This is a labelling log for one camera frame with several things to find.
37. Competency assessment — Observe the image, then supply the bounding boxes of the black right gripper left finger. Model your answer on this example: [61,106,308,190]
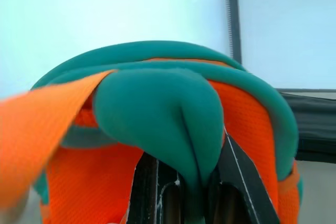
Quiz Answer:
[127,151,195,224]

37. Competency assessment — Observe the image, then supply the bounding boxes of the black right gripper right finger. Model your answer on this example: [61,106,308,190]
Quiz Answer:
[203,126,280,224]

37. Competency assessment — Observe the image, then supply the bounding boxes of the orange and teal garment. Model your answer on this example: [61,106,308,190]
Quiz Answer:
[0,40,304,224]

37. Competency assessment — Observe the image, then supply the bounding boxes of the dark horizontal frame bar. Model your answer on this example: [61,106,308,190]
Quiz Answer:
[278,88,336,162]

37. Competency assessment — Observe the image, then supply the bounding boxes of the black vertical frame post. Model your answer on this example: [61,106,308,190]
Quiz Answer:
[224,0,243,65]

